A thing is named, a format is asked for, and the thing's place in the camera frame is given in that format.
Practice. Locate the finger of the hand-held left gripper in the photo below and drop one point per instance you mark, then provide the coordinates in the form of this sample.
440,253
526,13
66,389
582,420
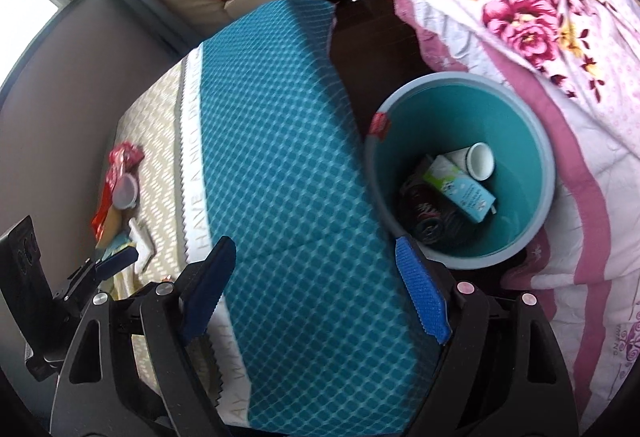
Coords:
120,259

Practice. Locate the yellow cake packet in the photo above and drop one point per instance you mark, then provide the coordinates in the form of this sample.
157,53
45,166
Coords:
112,224

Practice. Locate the white paper cup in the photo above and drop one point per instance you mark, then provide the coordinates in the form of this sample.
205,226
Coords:
477,162

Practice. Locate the floral pink quilt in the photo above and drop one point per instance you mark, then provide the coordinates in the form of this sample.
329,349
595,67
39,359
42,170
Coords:
525,17

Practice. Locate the clear plastic water bottle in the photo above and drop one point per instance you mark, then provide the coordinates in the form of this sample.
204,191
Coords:
430,222

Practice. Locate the pink paper cup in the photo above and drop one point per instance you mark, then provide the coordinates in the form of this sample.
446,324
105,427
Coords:
125,192

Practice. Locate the patterned teal beige tablecloth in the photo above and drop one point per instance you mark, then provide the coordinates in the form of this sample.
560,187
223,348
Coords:
280,142

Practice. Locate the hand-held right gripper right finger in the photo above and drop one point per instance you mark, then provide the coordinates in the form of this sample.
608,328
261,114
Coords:
420,292

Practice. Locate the teal trash bin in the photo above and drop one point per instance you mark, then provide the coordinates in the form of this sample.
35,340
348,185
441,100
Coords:
500,117

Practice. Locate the white medicine box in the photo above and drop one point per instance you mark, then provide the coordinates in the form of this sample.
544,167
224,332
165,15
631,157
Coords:
140,242

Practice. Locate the pink snack wrapper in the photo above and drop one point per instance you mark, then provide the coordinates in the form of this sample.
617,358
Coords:
125,154

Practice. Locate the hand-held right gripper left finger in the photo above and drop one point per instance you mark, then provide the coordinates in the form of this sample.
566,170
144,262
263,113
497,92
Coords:
210,287

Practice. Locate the blue milk carton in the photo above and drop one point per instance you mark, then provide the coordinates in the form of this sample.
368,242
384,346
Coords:
460,192

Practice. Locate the orange-red foil wrapper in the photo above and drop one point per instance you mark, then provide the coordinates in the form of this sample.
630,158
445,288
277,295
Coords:
102,212

